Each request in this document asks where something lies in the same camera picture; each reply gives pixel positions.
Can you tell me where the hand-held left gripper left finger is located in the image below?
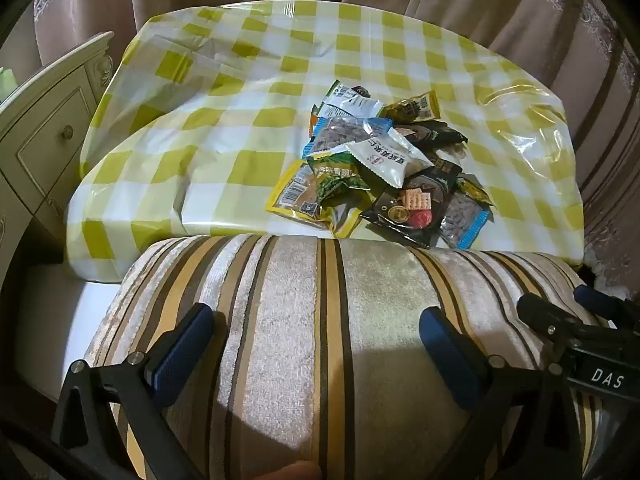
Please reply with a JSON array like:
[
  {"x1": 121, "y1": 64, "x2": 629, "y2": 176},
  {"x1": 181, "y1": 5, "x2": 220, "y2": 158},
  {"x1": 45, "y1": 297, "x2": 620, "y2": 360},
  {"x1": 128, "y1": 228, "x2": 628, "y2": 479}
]
[{"x1": 50, "y1": 302, "x2": 216, "y2": 480}]

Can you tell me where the pile of snack packets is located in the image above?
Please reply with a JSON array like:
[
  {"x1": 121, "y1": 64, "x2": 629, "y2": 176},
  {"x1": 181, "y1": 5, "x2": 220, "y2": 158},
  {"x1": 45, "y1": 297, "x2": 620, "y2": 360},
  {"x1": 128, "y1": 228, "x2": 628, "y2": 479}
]
[{"x1": 265, "y1": 80, "x2": 496, "y2": 252}]

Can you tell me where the yellow-edged nut packet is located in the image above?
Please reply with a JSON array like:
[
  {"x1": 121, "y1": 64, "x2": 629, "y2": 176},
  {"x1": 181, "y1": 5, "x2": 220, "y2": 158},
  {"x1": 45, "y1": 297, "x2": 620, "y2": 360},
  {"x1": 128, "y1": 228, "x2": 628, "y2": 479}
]
[{"x1": 265, "y1": 160, "x2": 333, "y2": 222}]

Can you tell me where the yellow white checkered tablecloth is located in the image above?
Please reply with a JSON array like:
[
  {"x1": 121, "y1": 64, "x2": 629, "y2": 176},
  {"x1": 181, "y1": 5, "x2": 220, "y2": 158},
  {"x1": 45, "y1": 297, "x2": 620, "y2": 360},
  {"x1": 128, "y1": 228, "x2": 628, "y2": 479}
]
[{"x1": 62, "y1": 0, "x2": 586, "y2": 286}]

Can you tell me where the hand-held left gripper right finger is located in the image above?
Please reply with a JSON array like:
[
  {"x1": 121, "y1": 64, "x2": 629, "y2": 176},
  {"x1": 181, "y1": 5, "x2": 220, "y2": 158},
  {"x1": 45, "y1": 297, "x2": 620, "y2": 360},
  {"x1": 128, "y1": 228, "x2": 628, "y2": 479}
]
[{"x1": 419, "y1": 306, "x2": 584, "y2": 480}]

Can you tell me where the cream carved dresser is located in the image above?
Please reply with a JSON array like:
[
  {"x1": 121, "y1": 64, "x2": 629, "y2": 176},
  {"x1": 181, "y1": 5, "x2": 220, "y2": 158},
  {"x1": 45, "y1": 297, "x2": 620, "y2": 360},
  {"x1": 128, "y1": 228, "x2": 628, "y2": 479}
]
[{"x1": 0, "y1": 30, "x2": 117, "y2": 262}]

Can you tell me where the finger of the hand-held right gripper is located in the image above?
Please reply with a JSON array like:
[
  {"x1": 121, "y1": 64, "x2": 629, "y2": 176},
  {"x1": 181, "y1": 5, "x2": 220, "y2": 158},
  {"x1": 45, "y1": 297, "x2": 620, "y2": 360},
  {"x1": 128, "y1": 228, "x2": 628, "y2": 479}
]
[
  {"x1": 574, "y1": 284, "x2": 627, "y2": 329},
  {"x1": 516, "y1": 293, "x2": 587, "y2": 357}
]

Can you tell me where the person's left hand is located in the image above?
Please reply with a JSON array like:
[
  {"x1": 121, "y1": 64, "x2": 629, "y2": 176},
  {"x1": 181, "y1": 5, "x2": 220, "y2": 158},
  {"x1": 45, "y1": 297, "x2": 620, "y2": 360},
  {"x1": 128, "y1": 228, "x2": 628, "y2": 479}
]
[{"x1": 271, "y1": 461, "x2": 324, "y2": 480}]

